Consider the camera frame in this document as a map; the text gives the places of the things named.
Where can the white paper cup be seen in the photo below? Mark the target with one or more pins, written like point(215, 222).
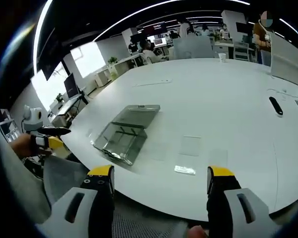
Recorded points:
point(221, 57)

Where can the clear dual guide fixture box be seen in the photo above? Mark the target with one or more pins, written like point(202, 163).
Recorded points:
point(125, 135)

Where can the small clear divider plate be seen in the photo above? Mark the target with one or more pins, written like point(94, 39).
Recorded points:
point(185, 170)

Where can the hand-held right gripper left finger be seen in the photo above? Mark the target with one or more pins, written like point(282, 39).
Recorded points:
point(77, 198)

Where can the person's right hand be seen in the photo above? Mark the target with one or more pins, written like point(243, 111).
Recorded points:
point(198, 232)

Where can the grey office chair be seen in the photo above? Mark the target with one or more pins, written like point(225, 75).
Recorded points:
point(192, 48)

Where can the black computer monitor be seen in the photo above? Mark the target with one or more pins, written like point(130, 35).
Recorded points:
point(71, 85)

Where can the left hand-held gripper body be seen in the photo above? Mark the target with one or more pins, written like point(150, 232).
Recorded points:
point(32, 117)

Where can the clear plastic divider sheet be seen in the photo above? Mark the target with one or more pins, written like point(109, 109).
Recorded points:
point(190, 145)

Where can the grey mesh chair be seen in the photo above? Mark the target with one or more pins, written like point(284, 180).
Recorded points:
point(64, 177)

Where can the person's left hand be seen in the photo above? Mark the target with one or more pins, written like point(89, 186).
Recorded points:
point(24, 147)

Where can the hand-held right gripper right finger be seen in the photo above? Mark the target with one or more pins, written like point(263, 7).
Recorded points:
point(238, 200)

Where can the white chair back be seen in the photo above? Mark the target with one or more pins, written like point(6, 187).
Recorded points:
point(288, 62)

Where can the black oblong remote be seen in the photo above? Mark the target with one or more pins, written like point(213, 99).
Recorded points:
point(276, 106)

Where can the wall-mounted black screen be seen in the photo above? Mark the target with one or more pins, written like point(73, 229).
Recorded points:
point(48, 70)

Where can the white flat strip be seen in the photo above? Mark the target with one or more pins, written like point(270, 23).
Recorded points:
point(154, 82)

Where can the green potted plant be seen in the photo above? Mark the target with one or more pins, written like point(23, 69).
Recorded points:
point(112, 60)

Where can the person's grey sleeve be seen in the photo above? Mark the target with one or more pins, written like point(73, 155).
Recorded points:
point(22, 188)

